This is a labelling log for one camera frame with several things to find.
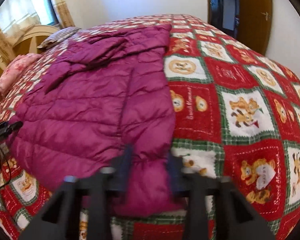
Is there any window with blue frame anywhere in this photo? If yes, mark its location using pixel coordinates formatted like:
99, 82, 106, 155
31, 0, 59, 26

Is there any striped grey pillow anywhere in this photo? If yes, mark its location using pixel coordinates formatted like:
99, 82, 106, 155
37, 27, 80, 49

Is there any magenta puffer jacket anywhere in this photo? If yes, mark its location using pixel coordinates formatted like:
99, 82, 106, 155
7, 24, 185, 217

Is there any sheer white curtain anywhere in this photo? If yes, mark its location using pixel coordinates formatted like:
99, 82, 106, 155
0, 0, 41, 63

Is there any cream wooden headboard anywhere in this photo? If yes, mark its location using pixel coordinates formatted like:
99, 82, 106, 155
0, 25, 59, 77

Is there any brown wooden door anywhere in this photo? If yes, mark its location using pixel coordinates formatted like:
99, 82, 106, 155
237, 0, 273, 55

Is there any beige patterned curtain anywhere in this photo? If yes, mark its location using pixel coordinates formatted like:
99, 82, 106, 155
54, 0, 75, 28

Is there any pink floral pillow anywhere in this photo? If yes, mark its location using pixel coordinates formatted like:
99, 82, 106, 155
0, 53, 42, 101

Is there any silver door handle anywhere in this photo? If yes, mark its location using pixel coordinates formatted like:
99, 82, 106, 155
261, 12, 270, 21

